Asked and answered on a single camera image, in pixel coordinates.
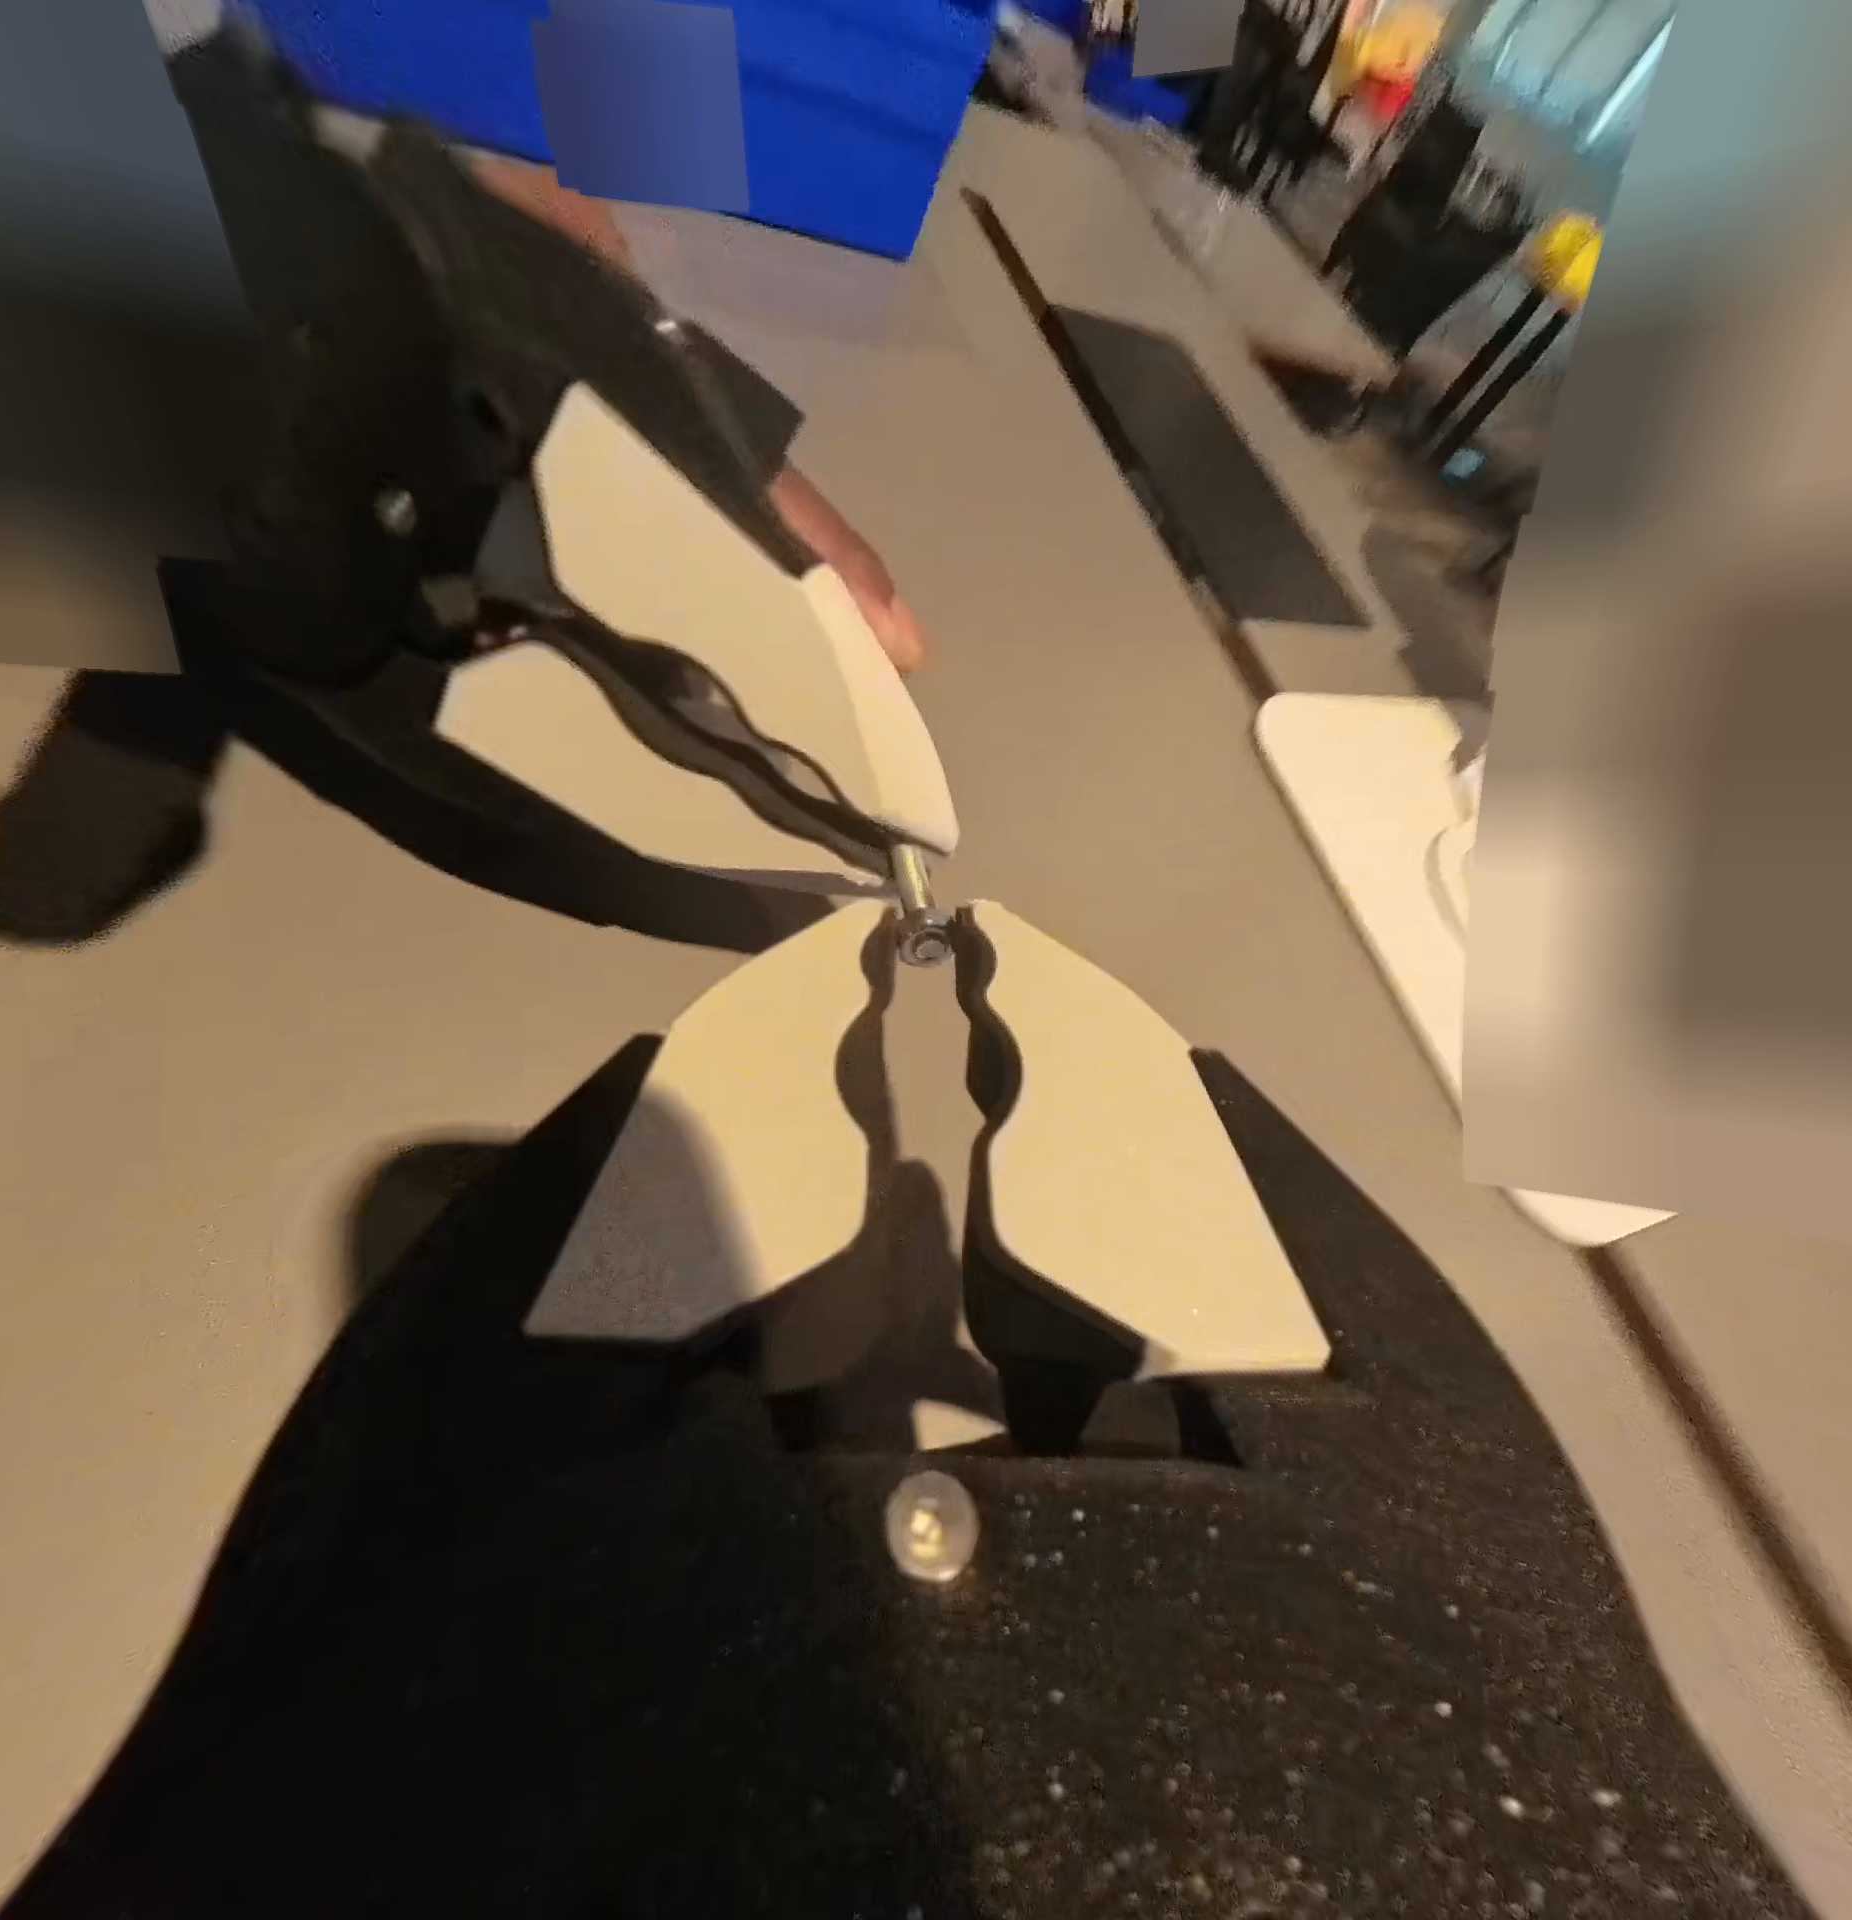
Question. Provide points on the silver bolt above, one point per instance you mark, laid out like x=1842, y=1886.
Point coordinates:
x=910, y=877

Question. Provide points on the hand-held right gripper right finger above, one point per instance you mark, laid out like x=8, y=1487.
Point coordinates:
x=1138, y=1171

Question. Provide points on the black desk mat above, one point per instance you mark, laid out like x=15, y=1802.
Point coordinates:
x=1210, y=465

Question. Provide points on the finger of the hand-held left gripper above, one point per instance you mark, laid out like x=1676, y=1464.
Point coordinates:
x=567, y=735
x=688, y=570

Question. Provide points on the yellow red storage bin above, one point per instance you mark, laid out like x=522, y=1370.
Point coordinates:
x=1389, y=45

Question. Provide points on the person's left hand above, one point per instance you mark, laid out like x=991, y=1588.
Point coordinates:
x=851, y=578

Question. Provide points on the silver nut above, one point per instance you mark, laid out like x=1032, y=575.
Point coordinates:
x=920, y=939

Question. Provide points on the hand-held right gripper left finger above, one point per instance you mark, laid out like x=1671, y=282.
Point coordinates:
x=716, y=1140

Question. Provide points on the person's left forearm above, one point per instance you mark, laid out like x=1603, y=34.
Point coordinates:
x=461, y=180

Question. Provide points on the white base board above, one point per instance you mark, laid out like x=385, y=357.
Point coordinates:
x=1360, y=839

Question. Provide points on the blue plastic bin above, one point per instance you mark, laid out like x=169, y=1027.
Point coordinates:
x=867, y=120

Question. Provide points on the small blue bin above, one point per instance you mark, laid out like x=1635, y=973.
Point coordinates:
x=1144, y=94

